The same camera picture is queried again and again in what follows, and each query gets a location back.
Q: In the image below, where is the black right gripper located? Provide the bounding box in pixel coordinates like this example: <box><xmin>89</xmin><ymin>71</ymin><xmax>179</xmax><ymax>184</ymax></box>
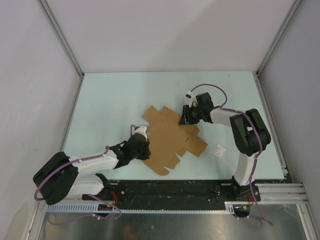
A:
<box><xmin>178</xmin><ymin>104</ymin><xmax>204</xmax><ymax>126</ymax></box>

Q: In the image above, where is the brown cardboard box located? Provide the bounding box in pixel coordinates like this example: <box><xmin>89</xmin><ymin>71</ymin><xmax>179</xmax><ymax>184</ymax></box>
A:
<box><xmin>142</xmin><ymin>106</ymin><xmax>208</xmax><ymax>176</ymax></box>

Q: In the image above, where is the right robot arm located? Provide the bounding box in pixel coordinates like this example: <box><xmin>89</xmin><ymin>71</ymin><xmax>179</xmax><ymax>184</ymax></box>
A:
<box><xmin>178</xmin><ymin>91</ymin><xmax>271</xmax><ymax>201</ymax></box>

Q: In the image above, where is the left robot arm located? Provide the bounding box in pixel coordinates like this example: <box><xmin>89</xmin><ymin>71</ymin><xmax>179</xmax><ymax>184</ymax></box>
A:
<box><xmin>32</xmin><ymin>133</ymin><xmax>151</xmax><ymax>205</ymax></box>

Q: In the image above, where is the small white plastic piece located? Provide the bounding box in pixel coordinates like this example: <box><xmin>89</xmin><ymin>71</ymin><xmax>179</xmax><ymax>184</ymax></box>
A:
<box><xmin>213</xmin><ymin>143</ymin><xmax>226</xmax><ymax>158</ymax></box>

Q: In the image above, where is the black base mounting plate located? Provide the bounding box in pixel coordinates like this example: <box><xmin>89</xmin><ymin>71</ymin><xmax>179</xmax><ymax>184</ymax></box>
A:
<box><xmin>98</xmin><ymin>180</ymin><xmax>261</xmax><ymax>211</ymax></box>

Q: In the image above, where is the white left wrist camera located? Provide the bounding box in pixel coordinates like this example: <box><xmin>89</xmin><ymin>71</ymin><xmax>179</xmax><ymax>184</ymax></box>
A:
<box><xmin>134</xmin><ymin>125</ymin><xmax>148</xmax><ymax>138</ymax></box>

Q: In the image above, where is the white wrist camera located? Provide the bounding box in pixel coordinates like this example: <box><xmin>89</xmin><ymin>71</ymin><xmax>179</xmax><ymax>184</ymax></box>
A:
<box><xmin>185</xmin><ymin>91</ymin><xmax>198</xmax><ymax>108</ymax></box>
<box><xmin>134</xmin><ymin>125</ymin><xmax>148</xmax><ymax>138</ymax></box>

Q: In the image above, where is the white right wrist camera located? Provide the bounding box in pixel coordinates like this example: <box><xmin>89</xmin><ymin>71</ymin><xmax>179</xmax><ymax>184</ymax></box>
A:
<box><xmin>185</xmin><ymin>91</ymin><xmax>198</xmax><ymax>108</ymax></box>

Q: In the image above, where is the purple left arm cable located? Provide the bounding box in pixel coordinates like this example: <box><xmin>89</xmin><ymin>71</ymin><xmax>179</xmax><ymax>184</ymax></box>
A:
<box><xmin>33</xmin><ymin>124</ymin><xmax>139</xmax><ymax>226</ymax></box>

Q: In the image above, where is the grey slotted cable duct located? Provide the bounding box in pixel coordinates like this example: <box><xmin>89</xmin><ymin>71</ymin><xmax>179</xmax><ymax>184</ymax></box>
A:
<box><xmin>43</xmin><ymin>201</ymin><xmax>236</xmax><ymax>215</ymax></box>

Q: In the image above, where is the right aluminium corner post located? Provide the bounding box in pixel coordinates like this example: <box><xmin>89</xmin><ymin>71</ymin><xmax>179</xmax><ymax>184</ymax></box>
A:
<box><xmin>255</xmin><ymin>0</ymin><xmax>305</xmax><ymax>77</ymax></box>

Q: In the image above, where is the aluminium corner post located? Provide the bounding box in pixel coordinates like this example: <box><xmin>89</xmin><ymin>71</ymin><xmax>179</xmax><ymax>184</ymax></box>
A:
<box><xmin>36</xmin><ymin>0</ymin><xmax>85</xmax><ymax>77</ymax></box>
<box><xmin>255</xmin><ymin>0</ymin><xmax>305</xmax><ymax>77</ymax></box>

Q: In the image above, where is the left aluminium corner post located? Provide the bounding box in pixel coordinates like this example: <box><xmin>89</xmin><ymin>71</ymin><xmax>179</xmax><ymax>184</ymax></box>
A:
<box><xmin>36</xmin><ymin>0</ymin><xmax>85</xmax><ymax>77</ymax></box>

